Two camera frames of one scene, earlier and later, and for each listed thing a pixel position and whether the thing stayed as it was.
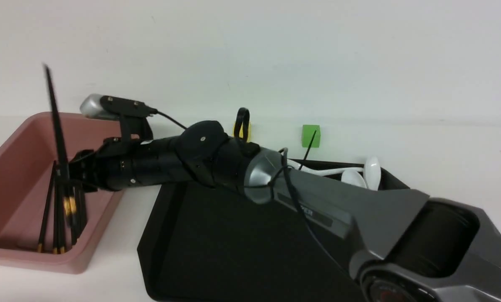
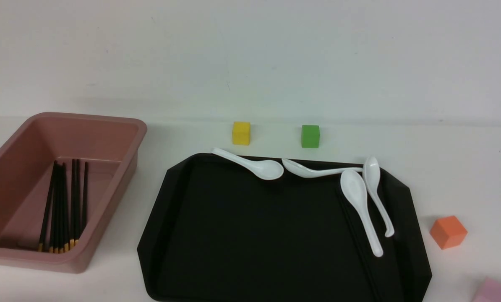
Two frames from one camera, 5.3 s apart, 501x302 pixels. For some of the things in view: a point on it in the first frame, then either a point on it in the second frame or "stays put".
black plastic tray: [209, 241] stays put
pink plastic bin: [14, 184] stays put
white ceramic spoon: [372, 173] stays put
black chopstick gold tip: [40, 246] stays put
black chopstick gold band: [65, 188] → [72, 233]
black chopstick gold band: [61, 157] → [63, 206]
